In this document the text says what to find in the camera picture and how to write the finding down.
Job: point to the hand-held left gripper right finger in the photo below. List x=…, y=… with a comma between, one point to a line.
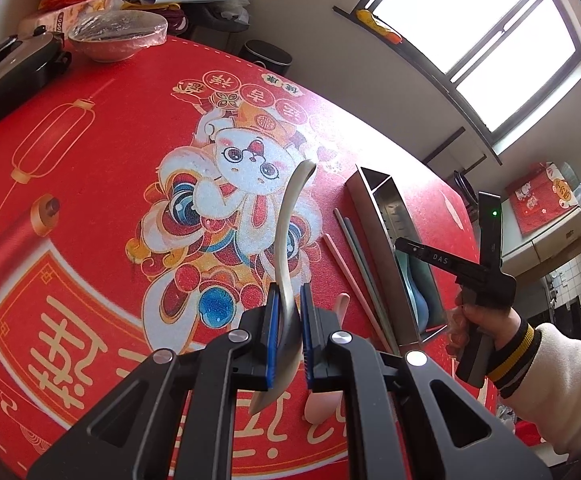
x=306, y=340

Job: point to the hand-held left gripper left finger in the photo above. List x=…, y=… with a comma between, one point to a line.
x=272, y=340

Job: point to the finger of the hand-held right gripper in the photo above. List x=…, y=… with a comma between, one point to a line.
x=410, y=247

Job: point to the stainless steel utensil tray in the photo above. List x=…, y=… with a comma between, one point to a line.
x=375, y=220

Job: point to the pink spoon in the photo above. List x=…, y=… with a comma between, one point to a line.
x=341, y=305

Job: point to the teal chopstick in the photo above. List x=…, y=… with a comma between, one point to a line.
x=365, y=270

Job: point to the blue grey chopstick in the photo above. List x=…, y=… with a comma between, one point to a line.
x=353, y=255

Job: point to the blue spoon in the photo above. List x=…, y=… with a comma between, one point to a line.
x=418, y=310

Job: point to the pink chopstick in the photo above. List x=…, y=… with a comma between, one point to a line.
x=345, y=272

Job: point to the white spoon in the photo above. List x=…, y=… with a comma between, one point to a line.
x=288, y=220

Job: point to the person's right forearm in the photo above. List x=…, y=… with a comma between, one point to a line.
x=560, y=385

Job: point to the person's right hand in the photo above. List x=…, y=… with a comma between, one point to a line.
x=495, y=325

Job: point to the white refrigerator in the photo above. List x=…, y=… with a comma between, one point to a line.
x=550, y=247

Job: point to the red printed cloth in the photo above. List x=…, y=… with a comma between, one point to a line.
x=540, y=200

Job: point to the dark window sill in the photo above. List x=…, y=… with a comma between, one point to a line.
x=420, y=80

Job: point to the yellow orange packet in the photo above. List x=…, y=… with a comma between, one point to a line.
x=378, y=25

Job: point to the window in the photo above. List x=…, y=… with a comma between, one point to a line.
x=470, y=10

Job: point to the red printed table mat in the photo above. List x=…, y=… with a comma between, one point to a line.
x=95, y=185

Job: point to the black round bin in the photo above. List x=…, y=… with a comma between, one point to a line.
x=268, y=57

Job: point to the clear plastic bag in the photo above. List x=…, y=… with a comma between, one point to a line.
x=233, y=10

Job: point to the bowl covered with plastic wrap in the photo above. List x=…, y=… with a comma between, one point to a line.
x=115, y=35

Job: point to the red yellow cloth bundle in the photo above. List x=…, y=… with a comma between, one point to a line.
x=155, y=15

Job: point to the black electric cooking appliance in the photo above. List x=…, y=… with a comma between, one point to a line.
x=10, y=75

